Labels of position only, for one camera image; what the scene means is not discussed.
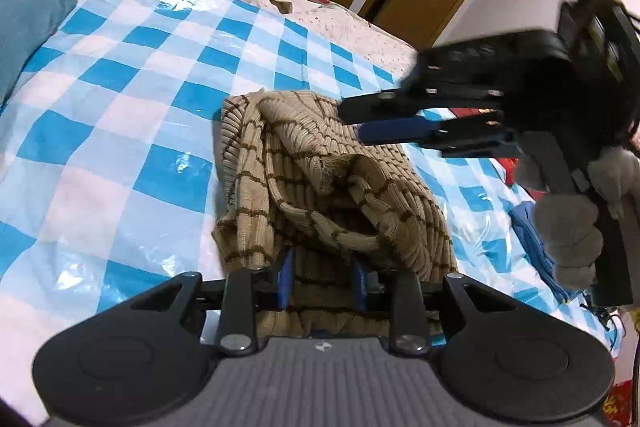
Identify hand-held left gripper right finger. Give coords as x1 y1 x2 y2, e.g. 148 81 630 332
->
352 259 516 355

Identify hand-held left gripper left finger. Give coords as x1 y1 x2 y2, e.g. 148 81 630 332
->
130 252 296 355

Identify blue folded clothes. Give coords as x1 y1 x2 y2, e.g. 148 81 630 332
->
507 202 576 303

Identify beige striped ribbed sweater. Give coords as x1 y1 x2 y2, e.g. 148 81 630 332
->
211 89 458 338

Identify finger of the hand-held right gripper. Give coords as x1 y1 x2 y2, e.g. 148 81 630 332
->
337 89 503 125
357 112 523 158

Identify white floral bed sheet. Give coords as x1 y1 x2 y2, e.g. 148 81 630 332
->
280 0 421 78

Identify blue white checkered plastic sheet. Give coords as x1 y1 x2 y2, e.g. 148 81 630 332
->
0 0 616 413

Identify teal blanket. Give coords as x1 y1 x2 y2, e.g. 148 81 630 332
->
0 0 78 102

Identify person's right hand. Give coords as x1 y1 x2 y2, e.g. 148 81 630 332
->
532 147 640 290

